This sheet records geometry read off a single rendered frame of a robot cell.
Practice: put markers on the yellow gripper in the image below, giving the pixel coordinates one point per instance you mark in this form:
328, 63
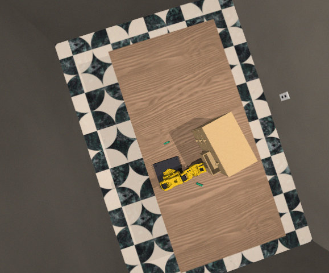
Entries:
197, 171

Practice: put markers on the tan wooden chest of drawers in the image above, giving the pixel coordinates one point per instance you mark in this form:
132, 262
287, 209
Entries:
229, 143

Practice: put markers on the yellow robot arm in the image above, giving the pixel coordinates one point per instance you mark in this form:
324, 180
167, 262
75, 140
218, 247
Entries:
173, 178

